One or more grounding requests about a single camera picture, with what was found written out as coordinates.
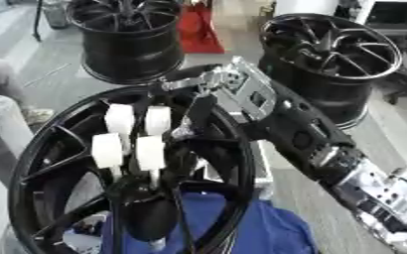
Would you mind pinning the black tripod leg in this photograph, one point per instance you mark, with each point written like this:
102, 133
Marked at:
37, 20

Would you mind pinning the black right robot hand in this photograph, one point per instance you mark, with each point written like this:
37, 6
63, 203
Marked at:
200, 109

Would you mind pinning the white pin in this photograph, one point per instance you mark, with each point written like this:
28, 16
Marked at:
119, 119
107, 150
157, 119
149, 152

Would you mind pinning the black spoked wheel, white pins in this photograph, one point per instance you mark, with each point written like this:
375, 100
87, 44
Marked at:
50, 172

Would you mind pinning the red bag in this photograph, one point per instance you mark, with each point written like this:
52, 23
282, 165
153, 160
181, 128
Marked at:
198, 36

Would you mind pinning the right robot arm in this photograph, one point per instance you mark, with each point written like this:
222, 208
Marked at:
305, 132

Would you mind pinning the person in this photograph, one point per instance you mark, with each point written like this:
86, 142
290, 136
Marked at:
4, 115

